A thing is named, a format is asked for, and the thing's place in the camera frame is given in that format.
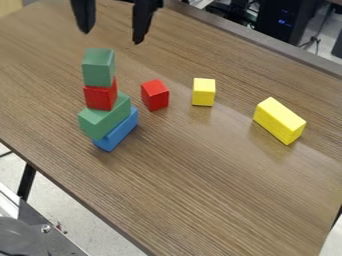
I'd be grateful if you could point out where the long blue block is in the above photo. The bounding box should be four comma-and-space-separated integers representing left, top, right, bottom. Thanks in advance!
90, 105, 141, 153

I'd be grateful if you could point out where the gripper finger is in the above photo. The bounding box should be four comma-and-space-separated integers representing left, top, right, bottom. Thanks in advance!
130, 0, 165, 46
69, 0, 98, 35

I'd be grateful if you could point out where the black computer tower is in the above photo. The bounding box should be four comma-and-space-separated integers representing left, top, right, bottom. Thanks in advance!
253, 0, 324, 47

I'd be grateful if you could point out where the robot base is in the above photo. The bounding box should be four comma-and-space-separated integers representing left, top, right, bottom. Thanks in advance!
0, 182, 91, 256

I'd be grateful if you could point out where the red cube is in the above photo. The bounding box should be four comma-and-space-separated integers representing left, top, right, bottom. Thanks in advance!
81, 76, 121, 112
140, 78, 171, 112

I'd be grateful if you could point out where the long yellow block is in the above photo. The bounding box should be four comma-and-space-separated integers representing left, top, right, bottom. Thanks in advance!
252, 96, 309, 146

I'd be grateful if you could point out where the yellow cube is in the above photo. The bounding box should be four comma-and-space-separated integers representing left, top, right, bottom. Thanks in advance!
191, 77, 218, 108

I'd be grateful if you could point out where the green cube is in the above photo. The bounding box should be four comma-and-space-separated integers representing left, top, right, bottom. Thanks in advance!
80, 47, 118, 89

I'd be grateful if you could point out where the long green block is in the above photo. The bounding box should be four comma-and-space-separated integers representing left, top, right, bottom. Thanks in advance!
76, 91, 134, 142

